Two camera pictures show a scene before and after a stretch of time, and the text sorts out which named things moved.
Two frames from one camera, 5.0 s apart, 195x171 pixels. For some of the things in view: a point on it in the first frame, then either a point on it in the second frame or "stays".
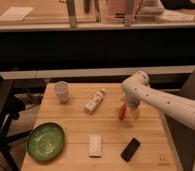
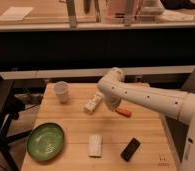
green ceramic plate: [45, 141] stays
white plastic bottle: [93, 102] stays
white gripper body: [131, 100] to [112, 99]
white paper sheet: [15, 13] stays
